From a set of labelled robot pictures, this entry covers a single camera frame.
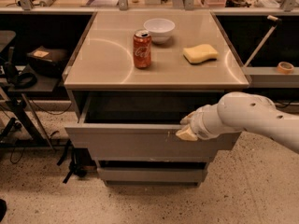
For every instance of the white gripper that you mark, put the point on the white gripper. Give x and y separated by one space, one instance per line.
196 124

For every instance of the grey top drawer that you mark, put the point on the grey top drawer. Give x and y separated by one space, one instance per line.
141 126

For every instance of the grey drawer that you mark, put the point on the grey drawer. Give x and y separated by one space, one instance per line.
141 126
152 175

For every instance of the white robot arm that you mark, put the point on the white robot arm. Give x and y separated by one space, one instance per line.
237 112

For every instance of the grey drawer cabinet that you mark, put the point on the grey drawer cabinet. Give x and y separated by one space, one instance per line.
105 64

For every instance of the grey bottom drawer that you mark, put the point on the grey bottom drawer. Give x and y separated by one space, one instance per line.
152 175

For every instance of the yellow sponge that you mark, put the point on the yellow sponge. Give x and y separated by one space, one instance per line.
200 53

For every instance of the red cola can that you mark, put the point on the red cola can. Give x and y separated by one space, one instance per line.
142 48

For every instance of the white bowl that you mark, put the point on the white bowl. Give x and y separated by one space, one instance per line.
160 29

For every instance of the tape roll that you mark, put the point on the tape roll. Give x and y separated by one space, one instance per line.
285 68

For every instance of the black box with label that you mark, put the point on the black box with label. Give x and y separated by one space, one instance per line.
48 62

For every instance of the black headphones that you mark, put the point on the black headphones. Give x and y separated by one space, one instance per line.
18 80

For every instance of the dark side table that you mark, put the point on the dark side table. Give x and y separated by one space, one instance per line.
39 136

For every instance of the white handled stick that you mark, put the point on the white handled stick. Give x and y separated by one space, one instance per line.
275 22

